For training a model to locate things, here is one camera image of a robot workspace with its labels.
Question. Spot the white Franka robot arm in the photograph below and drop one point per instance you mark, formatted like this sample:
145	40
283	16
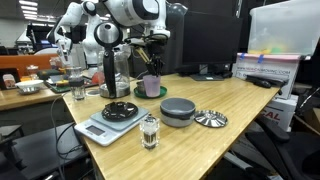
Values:
133	11

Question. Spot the gray tray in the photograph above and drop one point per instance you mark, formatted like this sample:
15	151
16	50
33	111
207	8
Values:
53	87

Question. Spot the black computer monitor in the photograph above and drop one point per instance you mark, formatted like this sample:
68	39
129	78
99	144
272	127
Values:
210	40

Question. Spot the green round plate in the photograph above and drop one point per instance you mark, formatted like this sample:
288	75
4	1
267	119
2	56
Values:
163	91

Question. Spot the silver metal lid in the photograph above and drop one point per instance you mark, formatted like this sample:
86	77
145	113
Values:
210	119

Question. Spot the white cardboard box pink top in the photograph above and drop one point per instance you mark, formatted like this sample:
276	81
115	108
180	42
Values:
266	68

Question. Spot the purple plastic cup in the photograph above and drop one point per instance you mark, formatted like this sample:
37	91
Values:
152	86

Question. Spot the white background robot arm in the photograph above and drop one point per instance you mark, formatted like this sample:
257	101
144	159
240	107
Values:
91	40

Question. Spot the orange divider panel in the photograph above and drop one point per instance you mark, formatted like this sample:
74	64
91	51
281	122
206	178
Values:
23	61

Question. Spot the black office chair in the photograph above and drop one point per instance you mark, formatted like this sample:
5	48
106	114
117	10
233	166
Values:
286	150

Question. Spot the clear plastic storage bin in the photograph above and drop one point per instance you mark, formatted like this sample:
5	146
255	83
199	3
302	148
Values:
283	28

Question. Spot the small glass jar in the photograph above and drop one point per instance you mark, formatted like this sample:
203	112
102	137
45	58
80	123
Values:
32	71

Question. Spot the black round dish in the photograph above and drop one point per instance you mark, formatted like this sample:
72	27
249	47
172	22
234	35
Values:
119	111

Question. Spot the white kitchen scale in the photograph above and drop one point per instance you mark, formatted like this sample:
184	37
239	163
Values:
100	131

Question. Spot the orange plastic cup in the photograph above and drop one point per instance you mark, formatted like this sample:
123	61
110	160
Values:
95	78

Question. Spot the gray round bowl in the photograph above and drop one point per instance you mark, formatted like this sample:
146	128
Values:
177	113

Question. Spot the small metal bowl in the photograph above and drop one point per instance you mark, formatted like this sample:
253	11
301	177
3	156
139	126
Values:
140	87

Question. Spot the black handheld tool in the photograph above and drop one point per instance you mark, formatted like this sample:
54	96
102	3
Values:
263	81

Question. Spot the black picture frame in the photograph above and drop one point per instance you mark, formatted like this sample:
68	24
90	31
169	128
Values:
9	80

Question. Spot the clear glass pepper grinder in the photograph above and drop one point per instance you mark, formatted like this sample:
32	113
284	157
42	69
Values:
150	133

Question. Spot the white box red print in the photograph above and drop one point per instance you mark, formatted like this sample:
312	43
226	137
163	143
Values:
280	113

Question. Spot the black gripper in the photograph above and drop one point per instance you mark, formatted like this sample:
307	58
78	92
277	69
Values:
156	48

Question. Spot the white bowl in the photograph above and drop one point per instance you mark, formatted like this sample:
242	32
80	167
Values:
29	86

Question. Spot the glass jar black band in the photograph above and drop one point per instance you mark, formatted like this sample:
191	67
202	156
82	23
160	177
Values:
77	88

